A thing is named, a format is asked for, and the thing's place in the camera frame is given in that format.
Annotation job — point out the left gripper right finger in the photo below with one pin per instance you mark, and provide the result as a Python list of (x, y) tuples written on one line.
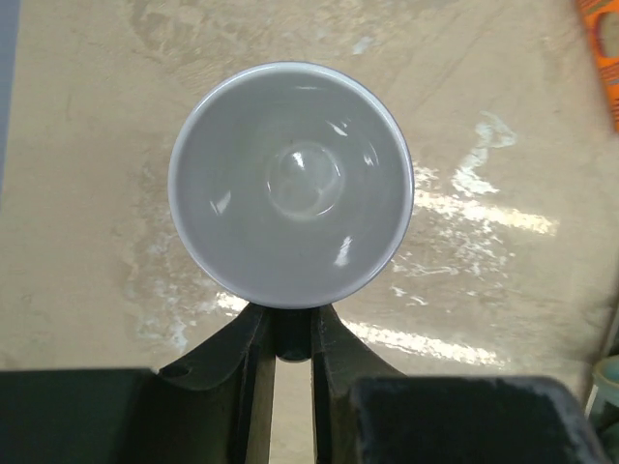
[(339, 358)]

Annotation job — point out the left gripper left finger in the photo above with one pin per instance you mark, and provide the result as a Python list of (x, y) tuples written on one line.
[(219, 397)]

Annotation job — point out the grey blue mug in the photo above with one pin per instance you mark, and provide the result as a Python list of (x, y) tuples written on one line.
[(290, 185)]

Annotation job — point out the pink orange snack box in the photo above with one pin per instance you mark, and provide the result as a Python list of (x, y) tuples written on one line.
[(593, 15)]

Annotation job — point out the teal green mug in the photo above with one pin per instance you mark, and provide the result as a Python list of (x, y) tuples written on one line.
[(602, 404)]

